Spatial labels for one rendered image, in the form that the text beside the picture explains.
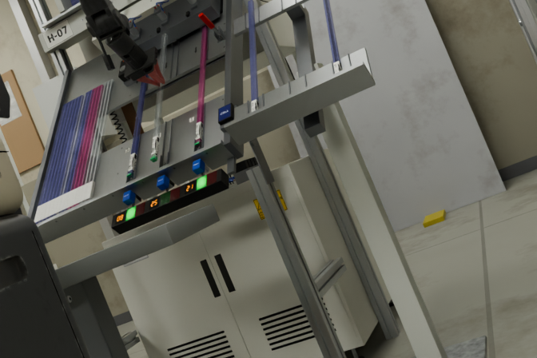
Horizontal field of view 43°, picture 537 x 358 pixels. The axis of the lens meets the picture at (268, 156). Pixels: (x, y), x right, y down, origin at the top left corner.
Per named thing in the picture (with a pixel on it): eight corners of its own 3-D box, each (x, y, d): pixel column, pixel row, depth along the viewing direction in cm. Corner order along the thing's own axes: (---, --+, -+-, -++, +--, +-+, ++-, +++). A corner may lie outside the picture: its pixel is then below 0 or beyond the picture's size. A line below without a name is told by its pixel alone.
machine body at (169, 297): (372, 365, 193) (288, 163, 195) (173, 422, 219) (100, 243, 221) (408, 295, 254) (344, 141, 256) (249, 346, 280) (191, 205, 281)
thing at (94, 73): (236, 61, 196) (227, 49, 193) (65, 147, 221) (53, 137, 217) (236, -6, 219) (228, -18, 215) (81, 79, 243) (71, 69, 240)
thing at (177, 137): (231, 149, 170) (224, 142, 168) (37, 236, 194) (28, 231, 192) (232, 97, 183) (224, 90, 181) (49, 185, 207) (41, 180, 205)
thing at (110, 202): (236, 159, 171) (220, 143, 166) (42, 244, 195) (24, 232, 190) (236, 156, 172) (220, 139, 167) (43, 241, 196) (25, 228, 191)
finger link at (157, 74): (151, 81, 197) (129, 61, 190) (171, 71, 194) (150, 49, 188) (149, 97, 192) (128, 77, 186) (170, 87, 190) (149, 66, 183)
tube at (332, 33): (345, 86, 147) (343, 83, 146) (339, 89, 147) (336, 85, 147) (323, -34, 182) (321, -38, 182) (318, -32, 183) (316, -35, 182)
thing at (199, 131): (202, 145, 173) (198, 142, 172) (197, 148, 174) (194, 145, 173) (208, 25, 207) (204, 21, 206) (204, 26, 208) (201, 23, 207)
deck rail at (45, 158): (42, 244, 195) (26, 234, 191) (37, 247, 196) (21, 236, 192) (81, 80, 243) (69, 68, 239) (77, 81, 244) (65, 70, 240)
